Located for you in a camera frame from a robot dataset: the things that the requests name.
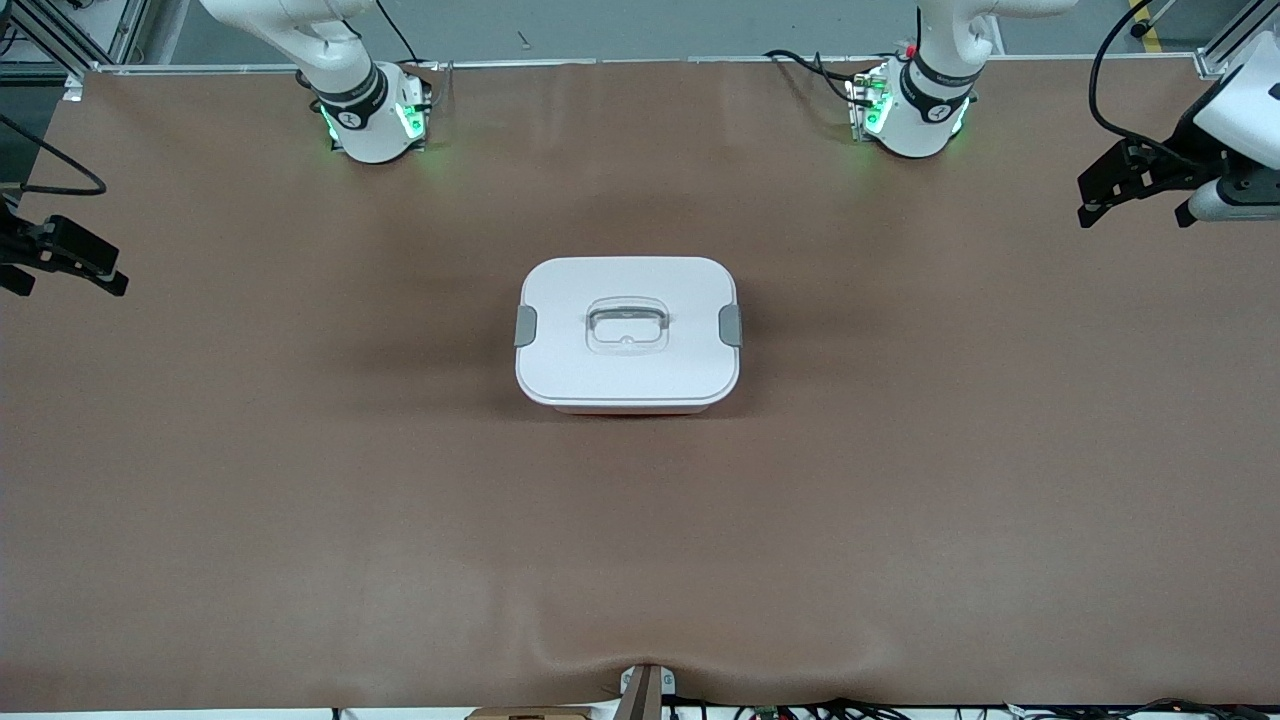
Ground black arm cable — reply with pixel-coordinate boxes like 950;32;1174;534
0;112;108;197
1088;0;1201;171

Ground brown table mat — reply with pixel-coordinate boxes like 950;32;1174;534
0;55;1280;713

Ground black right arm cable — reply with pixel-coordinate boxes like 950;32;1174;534
0;112;108;197

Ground aluminium table edge rail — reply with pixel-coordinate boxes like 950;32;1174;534
90;52;1201;77

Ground black left base cables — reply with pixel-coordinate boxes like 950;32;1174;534
763;48;876;109

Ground white box lid grey clips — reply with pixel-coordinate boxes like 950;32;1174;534
514;257;744;406

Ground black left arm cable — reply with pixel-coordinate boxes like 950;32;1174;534
1088;0;1201;171

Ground aluminium frame post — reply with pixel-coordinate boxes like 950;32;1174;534
1195;0;1280;81
0;0;151;101

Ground black caster wheel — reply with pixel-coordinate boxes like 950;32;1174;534
1130;0;1183;39

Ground black right base cable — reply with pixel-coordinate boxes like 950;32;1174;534
375;0;426;67

